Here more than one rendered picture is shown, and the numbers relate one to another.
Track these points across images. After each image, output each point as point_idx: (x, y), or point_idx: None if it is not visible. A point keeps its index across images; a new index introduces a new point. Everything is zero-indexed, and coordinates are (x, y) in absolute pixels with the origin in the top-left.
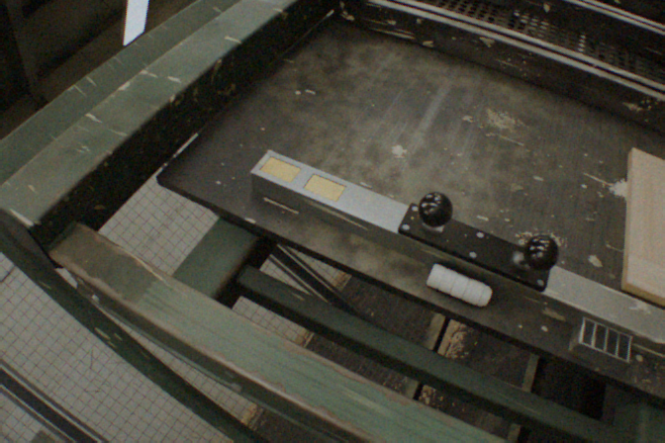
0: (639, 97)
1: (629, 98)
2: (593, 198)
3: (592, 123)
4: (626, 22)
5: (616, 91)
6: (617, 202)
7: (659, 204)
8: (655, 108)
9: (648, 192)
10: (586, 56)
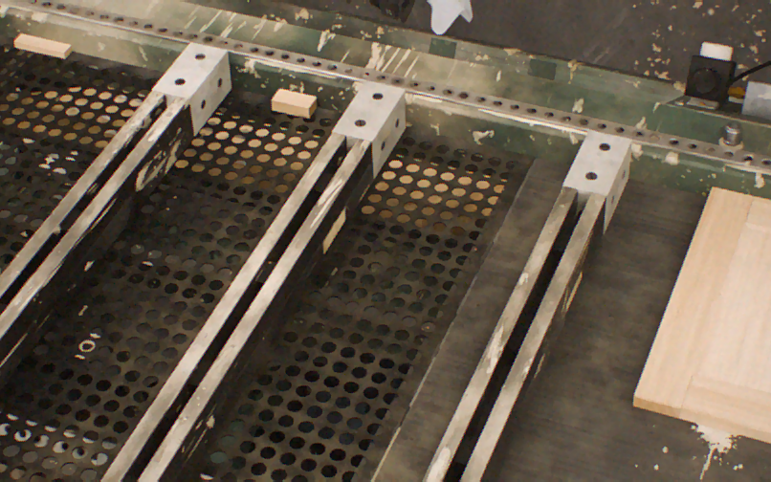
0: (540, 349)
1: (537, 364)
2: (749, 478)
3: (568, 438)
4: (279, 290)
5: (528, 381)
6: (745, 448)
7: (748, 393)
8: (550, 333)
9: (729, 401)
10: (463, 401)
